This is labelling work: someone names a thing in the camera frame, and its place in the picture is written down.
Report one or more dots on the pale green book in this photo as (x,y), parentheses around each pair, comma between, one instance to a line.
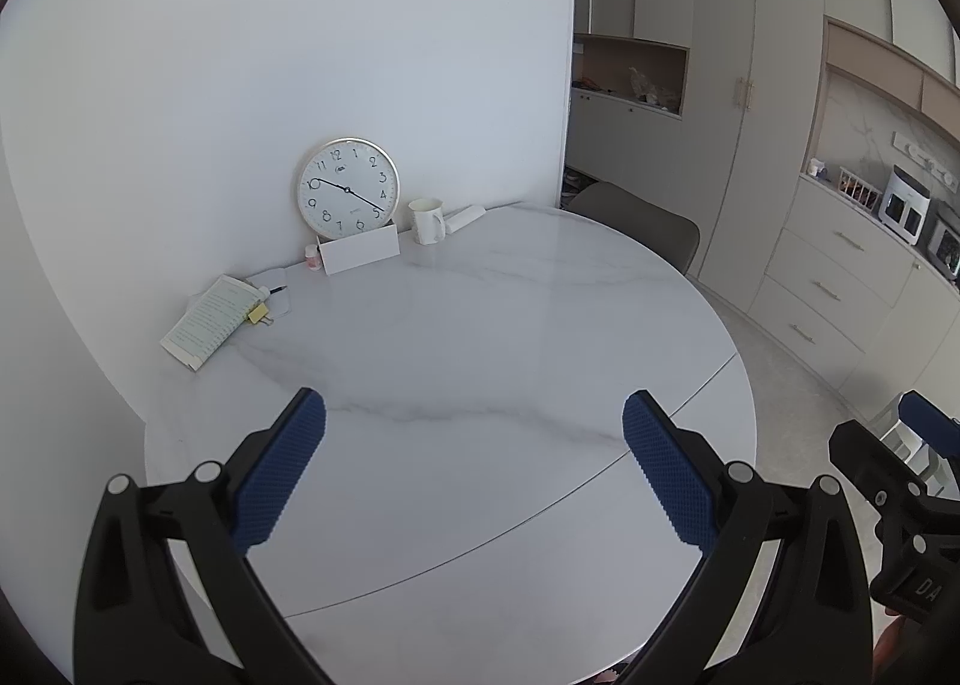
(206,321)

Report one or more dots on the yellow clip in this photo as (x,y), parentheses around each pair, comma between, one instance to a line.
(259,315)

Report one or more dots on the beige drawer cabinet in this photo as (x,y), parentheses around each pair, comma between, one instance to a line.
(930,325)

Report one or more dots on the small pink bottle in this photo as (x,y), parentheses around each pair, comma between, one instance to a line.
(313,259)

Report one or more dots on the beige cabinet with open niche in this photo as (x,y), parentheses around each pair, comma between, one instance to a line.
(622,145)

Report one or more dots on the silver black oven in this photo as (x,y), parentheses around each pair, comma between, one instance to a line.
(945,242)

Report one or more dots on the beige tall wardrobe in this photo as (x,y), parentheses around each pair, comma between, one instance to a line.
(750,168)

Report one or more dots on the beige upper cabinet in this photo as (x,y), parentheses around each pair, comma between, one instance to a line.
(870,55)

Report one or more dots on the grey chair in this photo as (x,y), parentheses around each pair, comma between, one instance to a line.
(637,224)

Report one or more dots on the spice rack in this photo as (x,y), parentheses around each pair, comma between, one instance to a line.
(856,192)

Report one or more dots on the beige drawer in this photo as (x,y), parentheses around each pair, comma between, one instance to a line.
(847,240)
(825,289)
(801,334)

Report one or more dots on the round white wall clock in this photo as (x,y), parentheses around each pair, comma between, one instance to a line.
(345,186)

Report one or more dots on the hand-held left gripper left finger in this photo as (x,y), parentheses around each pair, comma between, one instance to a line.
(281,467)

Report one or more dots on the white folded card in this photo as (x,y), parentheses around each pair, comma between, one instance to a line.
(360,251)

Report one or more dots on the white mug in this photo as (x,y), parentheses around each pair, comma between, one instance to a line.
(426,224)

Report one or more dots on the person's right hand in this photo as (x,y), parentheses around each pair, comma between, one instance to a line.
(891,644)

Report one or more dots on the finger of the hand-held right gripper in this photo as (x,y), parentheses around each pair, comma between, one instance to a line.
(870,464)
(930,419)

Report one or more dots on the white countertop appliance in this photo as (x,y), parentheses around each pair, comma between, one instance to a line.
(904,205)

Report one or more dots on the clear plastic bag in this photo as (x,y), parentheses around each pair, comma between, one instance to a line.
(643,85)

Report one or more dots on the white paper roll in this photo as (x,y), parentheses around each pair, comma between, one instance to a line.
(465,218)

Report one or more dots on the small white jar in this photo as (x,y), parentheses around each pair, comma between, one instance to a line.
(815,168)

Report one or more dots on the white wall rail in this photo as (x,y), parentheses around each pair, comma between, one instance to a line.
(922,156)

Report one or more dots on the white paper sheet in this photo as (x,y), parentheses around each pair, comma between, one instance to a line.
(276,306)

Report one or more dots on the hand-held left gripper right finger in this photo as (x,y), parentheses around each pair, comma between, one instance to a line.
(667,475)

